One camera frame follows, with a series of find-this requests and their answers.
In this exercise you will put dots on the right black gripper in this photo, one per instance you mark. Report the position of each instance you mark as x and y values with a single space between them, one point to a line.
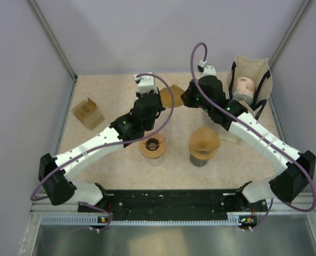
187 95

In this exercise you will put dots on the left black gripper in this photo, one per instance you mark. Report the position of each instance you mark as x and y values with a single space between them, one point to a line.
160 108

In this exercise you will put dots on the brown paper filter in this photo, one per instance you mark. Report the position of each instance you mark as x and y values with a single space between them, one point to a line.
166 97
204 139

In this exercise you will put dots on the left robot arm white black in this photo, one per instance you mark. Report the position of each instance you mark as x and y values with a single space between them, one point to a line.
57 172

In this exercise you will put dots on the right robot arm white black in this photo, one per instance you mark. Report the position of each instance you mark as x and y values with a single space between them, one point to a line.
293 168

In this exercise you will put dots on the pink paper roll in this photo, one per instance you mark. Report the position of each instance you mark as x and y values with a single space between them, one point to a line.
243 90

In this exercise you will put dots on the clear glass cup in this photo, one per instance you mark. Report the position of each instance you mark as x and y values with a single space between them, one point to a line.
155 161

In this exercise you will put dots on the dark glass carafe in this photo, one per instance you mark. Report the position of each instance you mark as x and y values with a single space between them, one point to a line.
198 162

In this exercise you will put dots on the small cardboard box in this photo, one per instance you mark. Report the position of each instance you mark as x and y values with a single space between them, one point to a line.
87 112

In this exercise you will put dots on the cream canvas tote bag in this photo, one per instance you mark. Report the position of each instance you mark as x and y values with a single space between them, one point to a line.
258 71

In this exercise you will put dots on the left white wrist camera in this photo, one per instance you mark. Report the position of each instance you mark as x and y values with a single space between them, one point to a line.
145 83

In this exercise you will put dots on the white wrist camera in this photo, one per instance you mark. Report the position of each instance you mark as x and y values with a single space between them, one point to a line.
145 83
205 69

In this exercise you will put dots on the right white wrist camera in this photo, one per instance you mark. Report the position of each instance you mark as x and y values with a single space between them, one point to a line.
205 69

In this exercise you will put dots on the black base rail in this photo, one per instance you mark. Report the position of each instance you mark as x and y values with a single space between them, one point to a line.
176 205

